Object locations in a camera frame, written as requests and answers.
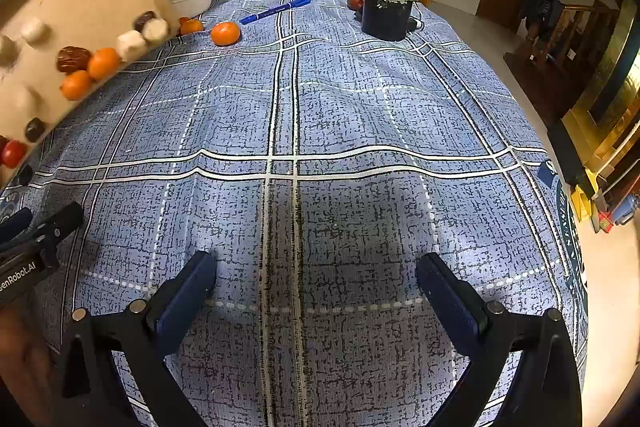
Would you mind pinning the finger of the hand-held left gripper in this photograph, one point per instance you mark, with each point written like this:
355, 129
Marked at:
60, 219
15, 223

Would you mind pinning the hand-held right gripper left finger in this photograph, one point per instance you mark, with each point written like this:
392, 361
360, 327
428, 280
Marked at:
182, 302

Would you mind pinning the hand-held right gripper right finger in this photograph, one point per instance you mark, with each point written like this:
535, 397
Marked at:
450, 302

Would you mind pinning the dark purple jujube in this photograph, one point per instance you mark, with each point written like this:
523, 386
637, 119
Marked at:
22, 174

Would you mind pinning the dark brown jujube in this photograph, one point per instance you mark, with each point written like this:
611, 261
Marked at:
145, 19

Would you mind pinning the person's left hand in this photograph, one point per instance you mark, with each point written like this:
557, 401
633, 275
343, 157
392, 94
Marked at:
22, 357

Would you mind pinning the yellow plastic item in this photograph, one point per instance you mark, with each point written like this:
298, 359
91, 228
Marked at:
582, 202

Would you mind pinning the blue plaid tablecloth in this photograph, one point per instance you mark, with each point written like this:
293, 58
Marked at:
350, 132

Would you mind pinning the black pouch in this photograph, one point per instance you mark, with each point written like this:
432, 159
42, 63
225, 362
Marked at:
385, 19

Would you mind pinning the wooden chair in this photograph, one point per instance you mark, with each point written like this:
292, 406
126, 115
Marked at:
575, 32

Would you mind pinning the blue marker pen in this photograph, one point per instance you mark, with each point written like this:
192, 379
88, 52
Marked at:
275, 10

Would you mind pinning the dark jacket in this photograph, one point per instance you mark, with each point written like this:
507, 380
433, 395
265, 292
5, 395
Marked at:
540, 4

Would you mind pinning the gold frame panel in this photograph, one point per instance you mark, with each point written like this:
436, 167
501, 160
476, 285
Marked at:
612, 97

